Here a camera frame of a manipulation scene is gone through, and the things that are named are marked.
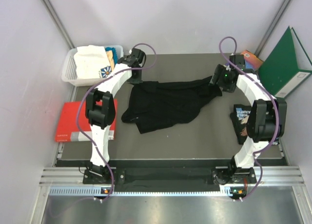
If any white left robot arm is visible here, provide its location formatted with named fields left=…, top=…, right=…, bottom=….
left=85, top=48, right=146, bottom=183

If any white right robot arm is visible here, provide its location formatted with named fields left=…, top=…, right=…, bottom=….
left=210, top=54, right=287, bottom=185

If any blue t-shirt in basket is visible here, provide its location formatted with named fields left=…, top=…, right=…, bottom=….
left=105, top=46, right=119, bottom=64

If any cream t-shirt in basket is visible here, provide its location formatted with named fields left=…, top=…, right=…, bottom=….
left=106, top=50, right=115, bottom=69

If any blue orange book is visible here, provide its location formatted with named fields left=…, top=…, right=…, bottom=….
left=241, top=50, right=264, bottom=75

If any folded black printed t-shirt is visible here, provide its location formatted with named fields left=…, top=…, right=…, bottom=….
left=230, top=101, right=275, bottom=145

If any white t-shirt with flower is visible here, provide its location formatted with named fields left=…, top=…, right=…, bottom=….
left=74, top=45, right=114, bottom=79

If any green binder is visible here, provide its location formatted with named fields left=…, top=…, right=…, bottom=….
left=258, top=27, right=312, bottom=98

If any white plastic laundry basket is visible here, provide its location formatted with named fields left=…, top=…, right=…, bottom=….
left=61, top=45, right=123, bottom=86

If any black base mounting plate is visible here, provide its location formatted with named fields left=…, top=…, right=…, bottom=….
left=83, top=167, right=256, bottom=185

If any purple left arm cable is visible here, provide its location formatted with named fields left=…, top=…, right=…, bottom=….
left=76, top=43, right=157, bottom=202

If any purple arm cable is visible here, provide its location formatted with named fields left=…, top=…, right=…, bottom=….
left=218, top=36, right=281, bottom=202
left=76, top=43, right=157, bottom=202

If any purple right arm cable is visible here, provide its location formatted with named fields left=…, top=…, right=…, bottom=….
left=218, top=36, right=281, bottom=202

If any aluminium rail frame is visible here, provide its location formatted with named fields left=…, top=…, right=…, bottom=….
left=30, top=159, right=312, bottom=224

